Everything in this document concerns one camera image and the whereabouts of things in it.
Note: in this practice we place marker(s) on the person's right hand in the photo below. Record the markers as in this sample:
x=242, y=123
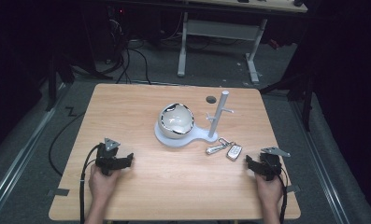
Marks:
x=268, y=189

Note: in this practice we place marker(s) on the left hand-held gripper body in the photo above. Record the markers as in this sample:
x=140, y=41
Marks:
x=107, y=157

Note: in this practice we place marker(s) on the black metal stand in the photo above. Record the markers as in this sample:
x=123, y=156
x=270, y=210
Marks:
x=298, y=90
x=51, y=84

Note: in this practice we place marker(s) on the silver car key fob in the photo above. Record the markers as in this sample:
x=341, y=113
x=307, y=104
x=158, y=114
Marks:
x=234, y=152

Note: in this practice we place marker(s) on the metal floor rail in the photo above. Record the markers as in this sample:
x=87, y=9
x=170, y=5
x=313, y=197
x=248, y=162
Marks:
x=321, y=165
x=21, y=149

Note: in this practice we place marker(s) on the silver nail clipper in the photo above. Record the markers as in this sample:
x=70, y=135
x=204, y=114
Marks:
x=215, y=149

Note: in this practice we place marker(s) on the white key rack stand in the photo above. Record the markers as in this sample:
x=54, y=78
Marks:
x=216, y=119

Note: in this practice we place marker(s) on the white-legged wooden desk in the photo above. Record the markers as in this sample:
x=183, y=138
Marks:
x=220, y=29

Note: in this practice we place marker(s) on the person's left hand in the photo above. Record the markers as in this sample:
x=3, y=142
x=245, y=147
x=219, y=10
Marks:
x=102, y=183

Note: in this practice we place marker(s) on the grey tape strip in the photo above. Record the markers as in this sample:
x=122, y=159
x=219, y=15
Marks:
x=58, y=192
x=293, y=188

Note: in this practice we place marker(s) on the white cracked egg-shaped bowl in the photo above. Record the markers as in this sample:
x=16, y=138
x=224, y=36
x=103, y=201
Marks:
x=176, y=121

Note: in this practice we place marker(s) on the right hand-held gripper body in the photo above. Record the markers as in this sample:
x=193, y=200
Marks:
x=272, y=161

